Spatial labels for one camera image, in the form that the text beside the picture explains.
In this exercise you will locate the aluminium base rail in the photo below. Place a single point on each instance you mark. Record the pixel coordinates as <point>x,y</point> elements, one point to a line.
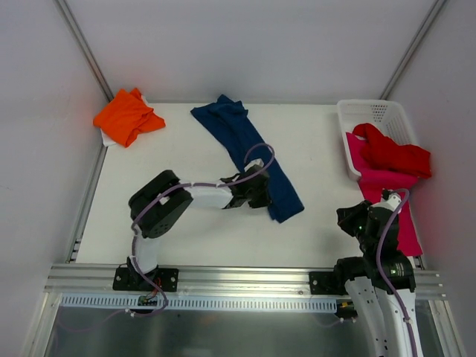
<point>192,280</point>

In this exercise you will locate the orange folded t shirt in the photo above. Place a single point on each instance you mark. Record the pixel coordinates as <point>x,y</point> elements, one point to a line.
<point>126,117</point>

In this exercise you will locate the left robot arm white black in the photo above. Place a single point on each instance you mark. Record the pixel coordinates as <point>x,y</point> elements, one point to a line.
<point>157,206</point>

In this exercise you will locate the blue printed t shirt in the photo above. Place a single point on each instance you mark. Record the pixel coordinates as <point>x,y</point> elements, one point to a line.
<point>228,122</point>

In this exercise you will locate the left corner metal profile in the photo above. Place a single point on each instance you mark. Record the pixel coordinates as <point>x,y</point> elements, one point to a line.
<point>73,26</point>

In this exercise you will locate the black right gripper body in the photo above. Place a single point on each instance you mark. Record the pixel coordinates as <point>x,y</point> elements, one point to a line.
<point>349,219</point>

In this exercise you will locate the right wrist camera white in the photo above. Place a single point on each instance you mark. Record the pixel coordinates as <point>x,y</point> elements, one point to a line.
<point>390,200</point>

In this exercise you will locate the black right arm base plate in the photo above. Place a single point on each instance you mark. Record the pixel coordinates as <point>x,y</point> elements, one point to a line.
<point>326,283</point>

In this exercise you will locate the white slotted cable duct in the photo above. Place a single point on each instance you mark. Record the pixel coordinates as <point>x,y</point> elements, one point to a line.
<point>249,304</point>

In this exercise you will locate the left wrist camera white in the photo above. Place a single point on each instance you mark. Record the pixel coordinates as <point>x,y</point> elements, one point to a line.
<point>256,162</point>

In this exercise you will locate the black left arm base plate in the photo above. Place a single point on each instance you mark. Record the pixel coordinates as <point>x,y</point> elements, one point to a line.
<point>128,280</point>

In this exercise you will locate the corner metal profile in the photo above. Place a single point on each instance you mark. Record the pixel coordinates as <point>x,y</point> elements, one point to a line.
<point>436,9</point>
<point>73,26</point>

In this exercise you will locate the right corner metal profile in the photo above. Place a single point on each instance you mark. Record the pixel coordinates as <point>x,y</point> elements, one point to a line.
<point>436,9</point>

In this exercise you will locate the white plastic basket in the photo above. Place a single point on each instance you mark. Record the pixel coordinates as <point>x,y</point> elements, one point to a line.
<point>387,116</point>

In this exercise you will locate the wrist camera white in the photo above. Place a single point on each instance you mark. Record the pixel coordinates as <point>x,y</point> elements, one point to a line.
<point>390,200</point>
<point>256,162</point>

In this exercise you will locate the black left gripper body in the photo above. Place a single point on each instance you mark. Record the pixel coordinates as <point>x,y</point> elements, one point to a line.
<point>258,187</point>

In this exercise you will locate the red t shirt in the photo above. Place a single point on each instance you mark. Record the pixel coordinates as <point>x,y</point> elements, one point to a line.
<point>383,153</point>

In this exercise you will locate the pink t shirt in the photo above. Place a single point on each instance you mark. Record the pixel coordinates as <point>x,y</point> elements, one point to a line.
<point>373,182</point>

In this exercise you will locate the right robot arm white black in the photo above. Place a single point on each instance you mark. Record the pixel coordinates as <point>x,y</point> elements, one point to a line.
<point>381,282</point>

